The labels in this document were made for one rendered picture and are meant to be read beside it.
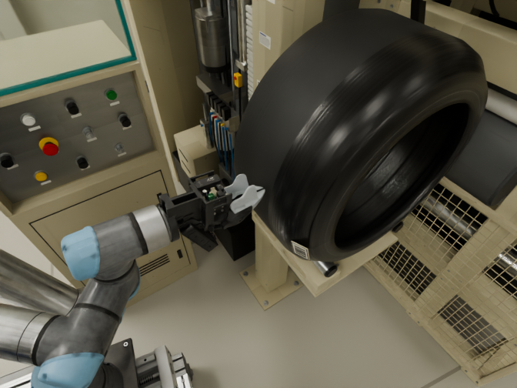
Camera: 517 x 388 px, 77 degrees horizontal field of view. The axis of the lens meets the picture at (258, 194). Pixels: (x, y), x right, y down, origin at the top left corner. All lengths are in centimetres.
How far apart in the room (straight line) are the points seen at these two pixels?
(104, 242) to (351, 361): 150
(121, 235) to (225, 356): 133
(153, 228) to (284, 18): 55
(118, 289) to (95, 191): 74
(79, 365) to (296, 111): 53
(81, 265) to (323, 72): 50
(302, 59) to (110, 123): 75
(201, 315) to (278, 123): 141
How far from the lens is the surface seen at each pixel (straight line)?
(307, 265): 100
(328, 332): 186
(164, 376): 112
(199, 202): 56
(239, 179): 63
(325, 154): 57
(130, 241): 54
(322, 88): 61
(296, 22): 86
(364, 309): 195
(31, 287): 88
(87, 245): 54
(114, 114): 121
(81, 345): 59
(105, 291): 61
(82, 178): 133
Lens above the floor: 174
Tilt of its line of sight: 49 degrees down
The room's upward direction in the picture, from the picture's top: straight up
